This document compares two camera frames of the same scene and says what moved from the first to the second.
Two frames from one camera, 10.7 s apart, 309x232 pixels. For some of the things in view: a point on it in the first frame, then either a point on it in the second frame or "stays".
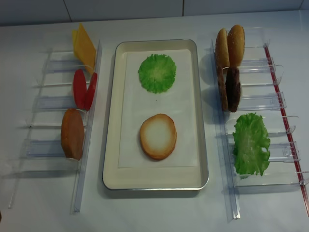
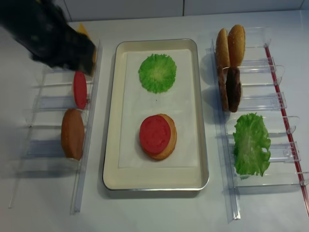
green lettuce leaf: [250, 139] stays
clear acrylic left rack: [42, 152] stays
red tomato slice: [90, 93] to [155, 134]
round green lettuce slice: [157, 73] stays
